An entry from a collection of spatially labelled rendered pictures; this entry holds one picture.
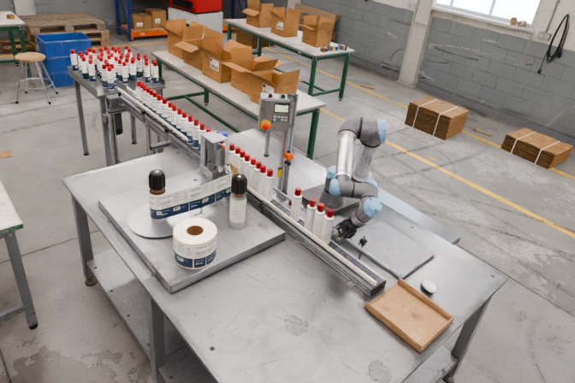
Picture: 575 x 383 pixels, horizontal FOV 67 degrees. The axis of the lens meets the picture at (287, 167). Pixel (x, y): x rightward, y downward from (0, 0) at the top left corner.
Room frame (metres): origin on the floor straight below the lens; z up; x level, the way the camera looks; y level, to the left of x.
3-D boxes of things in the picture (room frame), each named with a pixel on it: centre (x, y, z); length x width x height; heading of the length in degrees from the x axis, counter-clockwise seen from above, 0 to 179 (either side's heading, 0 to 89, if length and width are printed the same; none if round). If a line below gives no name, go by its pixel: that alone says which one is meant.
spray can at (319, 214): (1.85, -0.19, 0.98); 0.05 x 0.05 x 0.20
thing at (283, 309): (1.97, 0.07, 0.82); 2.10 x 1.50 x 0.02; 45
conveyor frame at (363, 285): (2.13, 0.09, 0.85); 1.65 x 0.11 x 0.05; 45
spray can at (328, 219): (1.81, -0.24, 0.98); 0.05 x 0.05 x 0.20
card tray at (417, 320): (1.43, -0.61, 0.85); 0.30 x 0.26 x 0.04; 45
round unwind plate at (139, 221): (1.83, 0.64, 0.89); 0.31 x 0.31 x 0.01
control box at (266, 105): (2.27, 0.11, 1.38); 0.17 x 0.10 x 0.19; 100
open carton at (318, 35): (6.49, -0.17, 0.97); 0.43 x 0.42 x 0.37; 130
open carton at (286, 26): (6.88, 0.32, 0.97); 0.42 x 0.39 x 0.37; 131
